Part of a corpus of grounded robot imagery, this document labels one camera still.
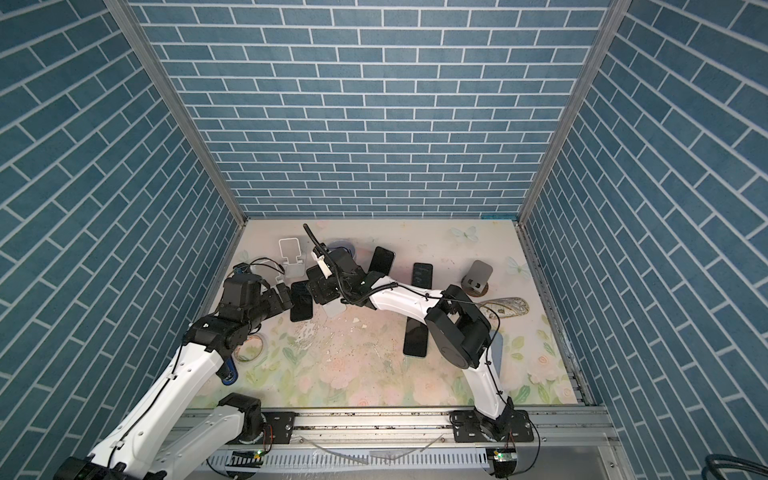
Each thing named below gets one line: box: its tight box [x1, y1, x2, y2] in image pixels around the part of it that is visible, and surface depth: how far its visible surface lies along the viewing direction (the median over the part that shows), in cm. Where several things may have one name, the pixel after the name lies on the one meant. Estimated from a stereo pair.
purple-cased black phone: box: [411, 262, 433, 290], surface depth 104 cm
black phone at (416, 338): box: [403, 317, 429, 357], surface depth 89 cm
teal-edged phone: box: [368, 246, 394, 275], surface depth 96 cm
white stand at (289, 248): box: [278, 237, 305, 278], surface depth 102 cm
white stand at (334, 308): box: [322, 298, 347, 319], surface depth 96 cm
